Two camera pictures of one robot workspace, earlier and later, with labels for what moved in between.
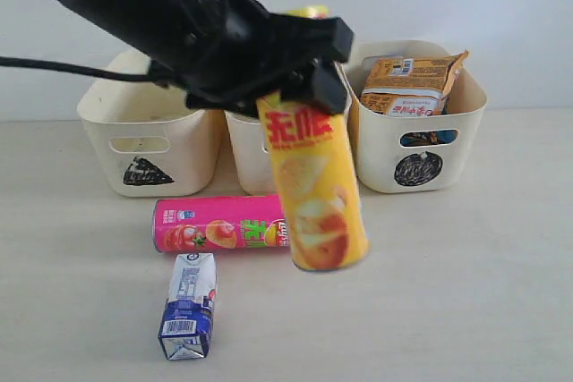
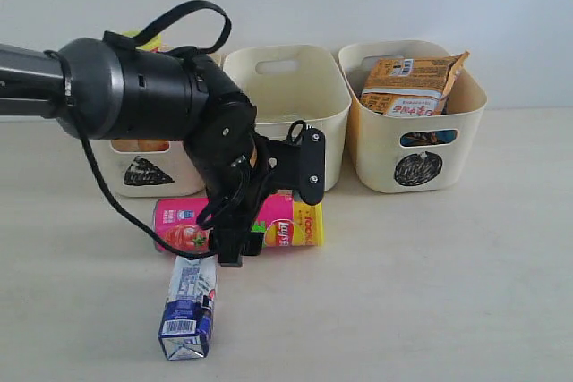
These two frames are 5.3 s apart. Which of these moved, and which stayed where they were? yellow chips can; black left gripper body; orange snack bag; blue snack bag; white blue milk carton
Moved: yellow chips can; black left gripper body
Stayed: white blue milk carton; orange snack bag; blue snack bag
